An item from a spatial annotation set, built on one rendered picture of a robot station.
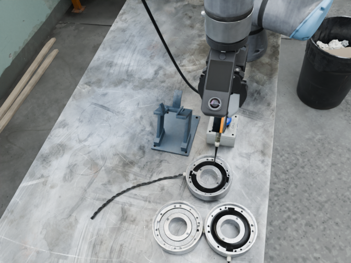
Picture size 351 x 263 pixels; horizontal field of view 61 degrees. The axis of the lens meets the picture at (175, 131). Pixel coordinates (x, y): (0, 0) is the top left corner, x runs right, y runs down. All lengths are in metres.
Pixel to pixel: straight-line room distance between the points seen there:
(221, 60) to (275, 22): 0.35
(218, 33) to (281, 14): 0.37
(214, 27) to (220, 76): 0.08
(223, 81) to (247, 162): 0.29
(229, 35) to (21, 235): 0.62
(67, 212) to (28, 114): 1.50
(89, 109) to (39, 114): 1.27
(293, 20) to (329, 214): 1.05
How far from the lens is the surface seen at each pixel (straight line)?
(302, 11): 0.83
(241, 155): 0.76
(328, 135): 1.87
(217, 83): 0.52
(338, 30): 1.95
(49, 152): 0.87
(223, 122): 0.64
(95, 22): 2.74
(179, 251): 0.63
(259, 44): 0.97
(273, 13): 0.85
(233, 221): 0.66
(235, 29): 0.48
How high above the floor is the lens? 1.45
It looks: 55 degrees down
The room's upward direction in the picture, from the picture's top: 10 degrees counter-clockwise
